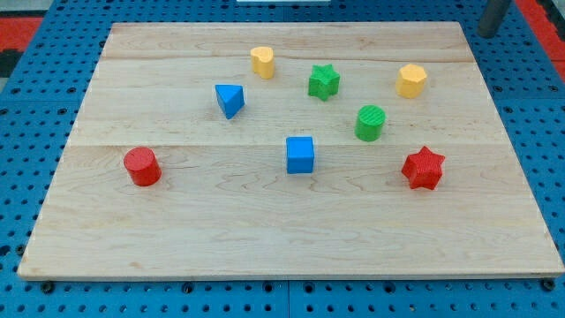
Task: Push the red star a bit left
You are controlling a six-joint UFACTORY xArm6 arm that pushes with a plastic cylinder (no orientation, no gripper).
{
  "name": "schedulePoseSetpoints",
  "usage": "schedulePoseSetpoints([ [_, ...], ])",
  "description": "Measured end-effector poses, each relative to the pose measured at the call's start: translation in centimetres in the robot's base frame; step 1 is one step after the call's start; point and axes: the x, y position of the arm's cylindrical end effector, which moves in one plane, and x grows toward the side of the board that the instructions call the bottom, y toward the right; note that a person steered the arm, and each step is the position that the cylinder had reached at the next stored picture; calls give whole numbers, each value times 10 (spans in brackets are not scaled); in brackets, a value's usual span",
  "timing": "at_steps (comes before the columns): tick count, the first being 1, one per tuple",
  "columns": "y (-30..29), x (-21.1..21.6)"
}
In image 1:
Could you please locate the wooden board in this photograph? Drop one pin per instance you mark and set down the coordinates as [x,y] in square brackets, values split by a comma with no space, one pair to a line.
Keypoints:
[225,207]

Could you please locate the red cylinder block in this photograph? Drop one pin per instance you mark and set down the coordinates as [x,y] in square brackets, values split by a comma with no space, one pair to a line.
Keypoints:
[142,166]

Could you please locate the green star block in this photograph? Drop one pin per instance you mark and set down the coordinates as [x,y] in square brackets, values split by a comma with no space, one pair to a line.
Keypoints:
[323,82]

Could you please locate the yellow heart block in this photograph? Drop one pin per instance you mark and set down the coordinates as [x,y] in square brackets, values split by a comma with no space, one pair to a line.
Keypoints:
[263,62]

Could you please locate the blue triangle block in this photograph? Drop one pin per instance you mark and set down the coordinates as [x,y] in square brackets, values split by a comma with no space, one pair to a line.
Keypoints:
[230,99]

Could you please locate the green cylinder block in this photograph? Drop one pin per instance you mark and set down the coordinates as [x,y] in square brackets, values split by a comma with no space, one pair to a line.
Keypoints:
[370,120]

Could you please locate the yellow hexagon block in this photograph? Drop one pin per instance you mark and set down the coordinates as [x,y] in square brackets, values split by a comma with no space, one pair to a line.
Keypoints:
[411,80]

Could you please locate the red star block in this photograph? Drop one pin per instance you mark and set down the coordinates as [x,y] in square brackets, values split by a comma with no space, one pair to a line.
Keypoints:
[423,169]

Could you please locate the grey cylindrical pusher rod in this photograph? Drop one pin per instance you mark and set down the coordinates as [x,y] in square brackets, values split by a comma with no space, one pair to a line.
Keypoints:
[492,17]

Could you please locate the blue cube block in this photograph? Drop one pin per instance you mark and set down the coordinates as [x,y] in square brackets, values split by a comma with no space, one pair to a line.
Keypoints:
[300,154]

